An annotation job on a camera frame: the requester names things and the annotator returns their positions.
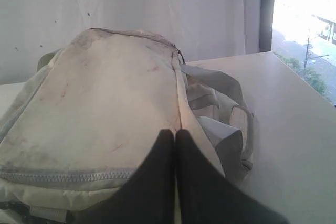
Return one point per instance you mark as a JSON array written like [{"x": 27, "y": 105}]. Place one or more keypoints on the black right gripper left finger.
[{"x": 148, "y": 196}]

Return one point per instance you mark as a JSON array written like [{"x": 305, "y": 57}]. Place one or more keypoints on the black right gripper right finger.
[{"x": 207, "y": 197}]

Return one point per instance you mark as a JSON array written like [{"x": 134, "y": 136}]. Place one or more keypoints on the dark window frame post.
[{"x": 265, "y": 26}]

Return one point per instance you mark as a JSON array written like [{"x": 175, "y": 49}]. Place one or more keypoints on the white fabric backpack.
[{"x": 82, "y": 125}]

